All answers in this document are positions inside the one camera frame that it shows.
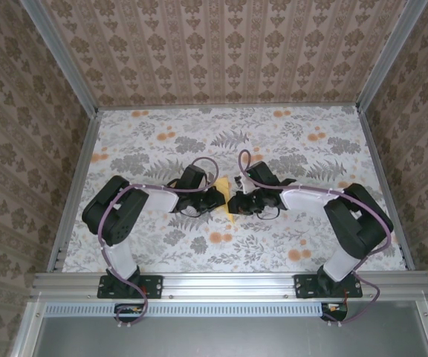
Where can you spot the wide aluminium mounting rail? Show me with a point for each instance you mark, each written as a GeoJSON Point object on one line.
{"type": "Point", "coordinates": [229, 284]}

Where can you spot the aluminium table edge rail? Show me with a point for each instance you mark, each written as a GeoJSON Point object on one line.
{"type": "Point", "coordinates": [229, 106]}
{"type": "Point", "coordinates": [374, 156]}
{"type": "Point", "coordinates": [83, 156]}

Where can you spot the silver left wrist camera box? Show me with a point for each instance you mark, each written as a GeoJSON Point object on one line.
{"type": "Point", "coordinates": [212, 177]}

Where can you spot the floral patterned table mat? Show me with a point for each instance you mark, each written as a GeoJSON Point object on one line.
{"type": "Point", "coordinates": [199, 130]}

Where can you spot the yellow cloth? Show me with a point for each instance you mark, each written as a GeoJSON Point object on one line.
{"type": "Point", "coordinates": [222, 184]}

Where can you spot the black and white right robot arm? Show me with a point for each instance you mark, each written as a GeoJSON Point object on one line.
{"type": "Point", "coordinates": [359, 227]}

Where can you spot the aluminium frame post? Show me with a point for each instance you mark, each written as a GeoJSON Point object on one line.
{"type": "Point", "coordinates": [67, 63]}
{"type": "Point", "coordinates": [388, 56]}

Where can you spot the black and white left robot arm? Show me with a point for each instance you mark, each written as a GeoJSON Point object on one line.
{"type": "Point", "coordinates": [117, 219]}

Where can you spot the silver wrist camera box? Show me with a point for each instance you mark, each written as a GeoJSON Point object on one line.
{"type": "Point", "coordinates": [240, 182]}
{"type": "Point", "coordinates": [212, 177]}

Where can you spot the grey metal panel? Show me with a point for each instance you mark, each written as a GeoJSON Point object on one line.
{"type": "Point", "coordinates": [229, 338]}

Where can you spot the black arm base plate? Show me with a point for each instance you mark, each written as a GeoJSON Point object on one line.
{"type": "Point", "coordinates": [303, 286]}
{"type": "Point", "coordinates": [154, 286]}

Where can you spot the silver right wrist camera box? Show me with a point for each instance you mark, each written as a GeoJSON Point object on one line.
{"type": "Point", "coordinates": [240, 182]}

